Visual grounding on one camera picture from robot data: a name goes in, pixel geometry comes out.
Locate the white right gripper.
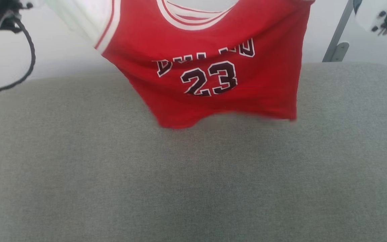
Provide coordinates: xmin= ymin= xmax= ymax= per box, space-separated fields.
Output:
xmin=355 ymin=0 xmax=387 ymax=46

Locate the red basketball jersey number 23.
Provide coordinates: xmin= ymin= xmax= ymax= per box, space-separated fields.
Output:
xmin=46 ymin=0 xmax=315 ymax=130

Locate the grey fabric sofa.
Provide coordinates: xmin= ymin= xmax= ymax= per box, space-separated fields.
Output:
xmin=0 ymin=62 xmax=387 ymax=242

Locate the grey metal wall bracket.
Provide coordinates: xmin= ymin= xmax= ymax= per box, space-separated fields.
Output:
xmin=322 ymin=0 xmax=362 ymax=63

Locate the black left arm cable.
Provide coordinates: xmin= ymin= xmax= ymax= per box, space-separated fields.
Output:
xmin=0 ymin=17 xmax=36 ymax=94

